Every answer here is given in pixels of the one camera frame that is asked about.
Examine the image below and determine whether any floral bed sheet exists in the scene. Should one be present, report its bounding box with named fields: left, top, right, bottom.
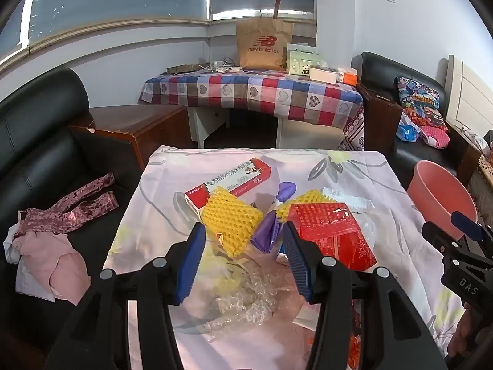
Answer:
left=104, top=145, right=467, bottom=370

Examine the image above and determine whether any blue plastic pack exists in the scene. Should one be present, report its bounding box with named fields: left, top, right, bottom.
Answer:
left=397, top=121, right=420, bottom=142

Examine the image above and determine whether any maroon velvet cloth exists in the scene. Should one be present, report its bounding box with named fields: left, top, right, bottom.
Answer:
left=17, top=172, right=120, bottom=236

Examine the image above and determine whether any colorful cartoon cushion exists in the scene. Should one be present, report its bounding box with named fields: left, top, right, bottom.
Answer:
left=395, top=77, right=449, bottom=132

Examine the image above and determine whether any checkered heart tablecloth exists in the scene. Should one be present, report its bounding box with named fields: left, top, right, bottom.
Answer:
left=139, top=68, right=365, bottom=151

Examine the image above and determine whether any dark flat box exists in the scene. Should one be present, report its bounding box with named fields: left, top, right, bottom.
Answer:
left=166, top=64, right=201, bottom=75

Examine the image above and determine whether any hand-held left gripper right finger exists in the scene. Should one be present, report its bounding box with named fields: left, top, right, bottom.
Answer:
left=281, top=220, right=449, bottom=370

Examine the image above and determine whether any orange plastic bag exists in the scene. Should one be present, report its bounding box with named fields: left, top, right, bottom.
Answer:
left=308, top=301, right=365, bottom=370

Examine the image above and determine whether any clear bubble wrap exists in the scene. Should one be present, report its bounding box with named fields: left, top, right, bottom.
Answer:
left=173, top=254, right=309, bottom=340

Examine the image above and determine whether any brown paper bag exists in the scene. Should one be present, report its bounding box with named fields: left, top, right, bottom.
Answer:
left=236, top=17, right=294, bottom=71

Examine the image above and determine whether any white foam wrap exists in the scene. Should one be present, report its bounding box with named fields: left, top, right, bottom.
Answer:
left=321, top=187, right=375, bottom=214

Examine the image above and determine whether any white power strip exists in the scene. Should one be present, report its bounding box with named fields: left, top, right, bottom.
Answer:
left=198, top=59, right=241, bottom=74

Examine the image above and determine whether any wooden side table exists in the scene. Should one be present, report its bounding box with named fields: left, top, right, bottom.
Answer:
left=69, top=105, right=193, bottom=170

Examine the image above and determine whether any white tray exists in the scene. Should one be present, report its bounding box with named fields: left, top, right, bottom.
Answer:
left=309, top=65, right=340, bottom=83

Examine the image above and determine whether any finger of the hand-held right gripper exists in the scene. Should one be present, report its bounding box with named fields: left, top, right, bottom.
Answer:
left=422, top=221, right=468, bottom=255
left=450, top=211, right=493, bottom=241

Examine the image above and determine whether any pink plastic bucket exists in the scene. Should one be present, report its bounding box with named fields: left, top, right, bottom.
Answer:
left=407, top=160, right=480, bottom=241

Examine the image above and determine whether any purple face mask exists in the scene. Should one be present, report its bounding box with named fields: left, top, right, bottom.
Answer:
left=250, top=182, right=297, bottom=254

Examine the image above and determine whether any white headboard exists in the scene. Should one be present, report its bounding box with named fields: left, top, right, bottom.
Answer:
left=445, top=55, right=493, bottom=134

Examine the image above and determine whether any red printed packet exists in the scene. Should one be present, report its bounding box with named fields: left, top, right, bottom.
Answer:
left=287, top=201, right=378, bottom=272

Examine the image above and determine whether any pink polka dot cloth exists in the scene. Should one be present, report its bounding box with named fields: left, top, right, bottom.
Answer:
left=418, top=123, right=450, bottom=149

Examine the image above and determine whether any large yellow foam net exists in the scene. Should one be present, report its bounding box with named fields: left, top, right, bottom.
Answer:
left=201, top=186, right=263, bottom=259

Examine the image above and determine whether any small yellow foam net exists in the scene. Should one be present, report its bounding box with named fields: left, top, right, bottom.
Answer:
left=275, top=189, right=322, bottom=222

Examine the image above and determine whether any red and white carton box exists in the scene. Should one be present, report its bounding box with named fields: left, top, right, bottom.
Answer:
left=185, top=157, right=274, bottom=220

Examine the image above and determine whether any person's right hand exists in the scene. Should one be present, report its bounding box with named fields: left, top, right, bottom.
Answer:
left=449, top=304, right=482, bottom=357

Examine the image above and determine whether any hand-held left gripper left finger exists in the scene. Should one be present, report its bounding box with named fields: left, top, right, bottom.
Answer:
left=44, top=221, right=206, bottom=370

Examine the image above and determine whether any black leather sofa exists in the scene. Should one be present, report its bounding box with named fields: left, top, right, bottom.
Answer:
left=0, top=67, right=145, bottom=370

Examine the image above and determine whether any pink garment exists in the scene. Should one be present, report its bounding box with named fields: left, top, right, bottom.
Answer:
left=4, top=224, right=91, bottom=305

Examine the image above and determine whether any black leather armchair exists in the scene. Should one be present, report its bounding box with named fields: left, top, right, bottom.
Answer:
left=351, top=52, right=482, bottom=189

